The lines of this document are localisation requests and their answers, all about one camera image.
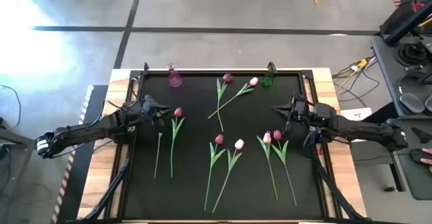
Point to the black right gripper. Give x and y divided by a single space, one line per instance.
300 113

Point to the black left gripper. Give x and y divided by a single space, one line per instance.
148 111

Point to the dark pink artificial tulip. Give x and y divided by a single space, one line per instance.
227 78
277 135
177 112
219 139

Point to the light pink artificial tulip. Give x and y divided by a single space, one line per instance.
267 138
157 153
254 81
239 144

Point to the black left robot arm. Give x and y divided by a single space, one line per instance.
84 129

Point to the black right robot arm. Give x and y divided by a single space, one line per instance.
364 131

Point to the pink glass vase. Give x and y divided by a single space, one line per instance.
175 80

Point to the green glass vase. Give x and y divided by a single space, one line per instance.
267 81

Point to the white paper sheet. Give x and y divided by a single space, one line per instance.
357 114

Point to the black table mat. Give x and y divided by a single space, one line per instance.
243 183

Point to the black desk leg beam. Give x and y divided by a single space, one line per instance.
384 111

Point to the gray side desk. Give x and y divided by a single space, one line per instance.
388 82

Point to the black floor mat striped edge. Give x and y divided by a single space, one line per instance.
72 190

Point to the black computer mouse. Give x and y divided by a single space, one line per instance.
416 156

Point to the black triangular object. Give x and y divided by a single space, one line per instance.
422 135

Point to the black case with red trim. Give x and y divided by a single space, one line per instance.
393 16

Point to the gray low desk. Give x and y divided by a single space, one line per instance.
415 183

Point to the gray metal stand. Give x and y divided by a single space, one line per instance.
13 138

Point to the person's hand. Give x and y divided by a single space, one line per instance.
428 160

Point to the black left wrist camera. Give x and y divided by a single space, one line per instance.
148 99

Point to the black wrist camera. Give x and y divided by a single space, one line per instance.
148 99
298 100

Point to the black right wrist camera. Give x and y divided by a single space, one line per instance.
298 100

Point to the black metal table frame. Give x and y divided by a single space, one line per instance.
202 71

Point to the black diagonal frame strut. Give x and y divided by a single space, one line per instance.
337 193
111 190

